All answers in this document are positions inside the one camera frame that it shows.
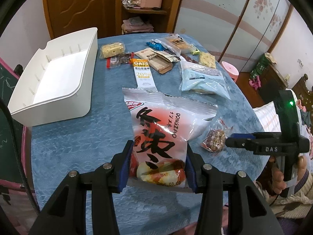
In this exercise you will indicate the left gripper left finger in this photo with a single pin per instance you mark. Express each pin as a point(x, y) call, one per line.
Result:
point(65, 211)

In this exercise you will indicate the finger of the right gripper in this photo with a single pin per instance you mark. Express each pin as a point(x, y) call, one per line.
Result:
point(242, 143)
point(237, 135)

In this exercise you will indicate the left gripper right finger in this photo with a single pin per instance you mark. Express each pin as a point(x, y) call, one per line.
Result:
point(249, 213)

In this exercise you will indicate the small red snack packet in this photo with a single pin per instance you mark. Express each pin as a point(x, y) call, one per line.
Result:
point(215, 139)

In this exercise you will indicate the red white jujube snack bag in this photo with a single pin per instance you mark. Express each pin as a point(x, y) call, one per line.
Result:
point(162, 127)

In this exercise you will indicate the yellow puffed snack pack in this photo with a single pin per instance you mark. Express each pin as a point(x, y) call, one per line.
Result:
point(208, 60)

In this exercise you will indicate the dark red snowflake packet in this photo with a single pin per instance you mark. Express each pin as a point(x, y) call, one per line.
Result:
point(189, 59)

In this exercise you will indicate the green pineapple cake packet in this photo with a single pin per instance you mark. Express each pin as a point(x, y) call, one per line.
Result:
point(195, 50)

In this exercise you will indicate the brown soda cracker pack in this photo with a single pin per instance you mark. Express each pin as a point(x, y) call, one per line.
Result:
point(155, 61)

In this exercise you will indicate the orange white oats bar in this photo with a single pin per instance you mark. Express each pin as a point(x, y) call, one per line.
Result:
point(143, 74)

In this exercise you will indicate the round cookies clear pack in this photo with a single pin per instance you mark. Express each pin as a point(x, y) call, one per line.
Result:
point(176, 44)

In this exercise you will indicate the blue white wafer packet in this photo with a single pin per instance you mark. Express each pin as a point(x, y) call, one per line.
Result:
point(155, 45)

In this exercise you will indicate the dark prune red-edged packet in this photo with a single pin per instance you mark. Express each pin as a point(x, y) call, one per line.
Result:
point(119, 59)

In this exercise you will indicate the yellow rice cake block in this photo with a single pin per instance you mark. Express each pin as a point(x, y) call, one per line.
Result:
point(112, 49)

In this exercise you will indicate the person right hand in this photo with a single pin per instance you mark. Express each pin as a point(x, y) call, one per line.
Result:
point(278, 184)

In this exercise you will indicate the pink plastic stool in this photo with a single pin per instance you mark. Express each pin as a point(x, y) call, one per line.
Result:
point(231, 70)

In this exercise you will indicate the light blue snack bag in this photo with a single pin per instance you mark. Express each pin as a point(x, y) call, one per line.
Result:
point(202, 79)

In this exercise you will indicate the blue table cloth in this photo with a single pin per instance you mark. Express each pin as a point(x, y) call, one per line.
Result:
point(85, 143)

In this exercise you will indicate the white label snack packet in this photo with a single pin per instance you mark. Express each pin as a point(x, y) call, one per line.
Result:
point(167, 56)

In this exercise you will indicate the white plastic organizer bin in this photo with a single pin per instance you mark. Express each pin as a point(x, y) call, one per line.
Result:
point(57, 82)

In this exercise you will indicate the folded pink cloths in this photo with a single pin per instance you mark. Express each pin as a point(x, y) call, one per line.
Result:
point(136, 25)

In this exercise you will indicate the brown wooden door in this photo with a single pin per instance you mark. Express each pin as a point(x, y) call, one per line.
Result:
point(67, 16)

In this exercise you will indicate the green chalkboard pink frame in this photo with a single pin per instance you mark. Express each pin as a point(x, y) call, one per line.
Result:
point(10, 174)

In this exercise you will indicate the green bag by wall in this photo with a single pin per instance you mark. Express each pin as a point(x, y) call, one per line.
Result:
point(264, 61)

